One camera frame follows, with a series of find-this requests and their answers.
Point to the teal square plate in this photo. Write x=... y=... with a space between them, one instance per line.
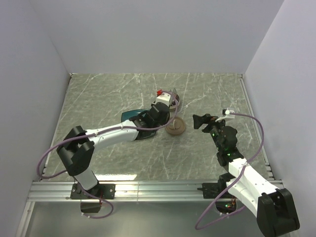
x=133 y=114

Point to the brown round lid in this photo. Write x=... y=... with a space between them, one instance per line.
x=176 y=127

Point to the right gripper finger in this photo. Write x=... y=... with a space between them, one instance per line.
x=198 y=121
x=208 y=128

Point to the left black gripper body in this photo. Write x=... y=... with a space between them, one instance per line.
x=163 y=123

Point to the aluminium front rail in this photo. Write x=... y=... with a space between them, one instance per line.
x=125 y=191

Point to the round metal lunch box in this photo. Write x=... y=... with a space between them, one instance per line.
x=177 y=107

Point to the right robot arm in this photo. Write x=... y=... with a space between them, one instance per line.
x=274 y=208

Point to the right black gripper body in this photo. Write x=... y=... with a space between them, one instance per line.
x=217 y=126

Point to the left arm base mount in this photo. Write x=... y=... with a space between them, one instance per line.
x=90 y=200

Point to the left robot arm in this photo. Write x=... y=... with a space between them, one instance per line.
x=76 y=153

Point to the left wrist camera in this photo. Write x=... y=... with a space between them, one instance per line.
x=163 y=97

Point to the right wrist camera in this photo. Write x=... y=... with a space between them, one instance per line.
x=227 y=114

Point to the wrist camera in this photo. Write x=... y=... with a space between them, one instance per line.
x=227 y=114
x=163 y=97

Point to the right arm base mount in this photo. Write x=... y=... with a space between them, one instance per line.
x=226 y=204

